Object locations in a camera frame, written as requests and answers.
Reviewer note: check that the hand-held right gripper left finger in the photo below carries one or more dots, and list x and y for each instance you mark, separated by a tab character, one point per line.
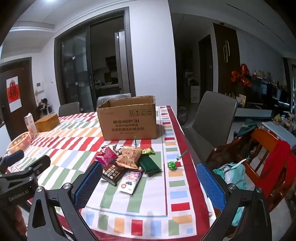
89	183

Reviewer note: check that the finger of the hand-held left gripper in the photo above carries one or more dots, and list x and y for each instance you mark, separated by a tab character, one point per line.
34	168
13	158

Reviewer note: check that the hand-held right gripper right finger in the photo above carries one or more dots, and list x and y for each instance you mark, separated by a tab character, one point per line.
211	185

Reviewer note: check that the dark brown cracker packet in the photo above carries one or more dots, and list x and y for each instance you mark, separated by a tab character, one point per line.
113	175

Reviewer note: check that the green foil lollipop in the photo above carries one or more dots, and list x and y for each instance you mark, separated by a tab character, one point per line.
172	166

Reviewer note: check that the brown cardboard box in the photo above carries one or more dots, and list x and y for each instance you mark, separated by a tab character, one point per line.
127	120

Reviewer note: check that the plastic bowl of oranges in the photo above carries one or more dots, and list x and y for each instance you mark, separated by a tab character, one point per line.
19	143

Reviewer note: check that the teal cloth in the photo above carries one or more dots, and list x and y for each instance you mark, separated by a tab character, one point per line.
233	177

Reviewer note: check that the red pink snack packet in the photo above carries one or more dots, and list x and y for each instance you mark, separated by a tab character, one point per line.
105	157

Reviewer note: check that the white orange carton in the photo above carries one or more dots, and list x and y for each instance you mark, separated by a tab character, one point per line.
31	126

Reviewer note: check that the white pink snack packet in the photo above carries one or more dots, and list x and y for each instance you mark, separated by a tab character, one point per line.
129	183

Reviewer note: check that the tan biscuit packet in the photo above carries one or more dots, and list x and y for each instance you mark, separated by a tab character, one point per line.
131	153
127	162

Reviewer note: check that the woven wicker box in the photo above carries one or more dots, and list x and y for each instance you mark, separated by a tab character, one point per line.
47	122

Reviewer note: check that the small white toy shelf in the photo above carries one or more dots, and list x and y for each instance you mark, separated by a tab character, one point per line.
45	107

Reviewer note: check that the wooden chair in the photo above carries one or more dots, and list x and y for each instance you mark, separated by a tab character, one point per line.
261	150

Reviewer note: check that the dark green snack packet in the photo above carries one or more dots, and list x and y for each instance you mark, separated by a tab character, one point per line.
149	163

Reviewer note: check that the red white door poster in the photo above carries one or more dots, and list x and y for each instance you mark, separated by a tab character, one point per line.
13	92

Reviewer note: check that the light green small packet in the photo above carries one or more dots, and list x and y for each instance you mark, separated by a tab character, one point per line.
148	151

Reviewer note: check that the dark green garment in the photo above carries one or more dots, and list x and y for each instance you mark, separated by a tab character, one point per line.
247	128

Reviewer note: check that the large grey dining chair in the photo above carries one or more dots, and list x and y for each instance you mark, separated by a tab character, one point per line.
215	118

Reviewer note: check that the red garment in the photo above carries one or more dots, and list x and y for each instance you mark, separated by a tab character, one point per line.
279	166

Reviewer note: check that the brown wooden door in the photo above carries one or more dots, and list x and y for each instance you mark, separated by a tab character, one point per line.
25	76

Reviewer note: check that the white floor box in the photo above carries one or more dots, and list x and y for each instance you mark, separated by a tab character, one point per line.
195	93

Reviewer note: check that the dark framed glass sliding door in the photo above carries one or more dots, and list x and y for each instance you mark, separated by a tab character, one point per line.
74	69

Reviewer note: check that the black media cabinet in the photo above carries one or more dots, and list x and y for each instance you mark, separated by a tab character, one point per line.
266	92

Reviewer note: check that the red foil balloon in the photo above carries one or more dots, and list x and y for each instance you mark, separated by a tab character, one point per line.
241	76

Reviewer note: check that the brown wardrobe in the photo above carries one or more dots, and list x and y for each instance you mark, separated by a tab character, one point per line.
226	60

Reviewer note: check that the white wall intercom panel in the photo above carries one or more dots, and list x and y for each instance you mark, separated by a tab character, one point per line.
39	87

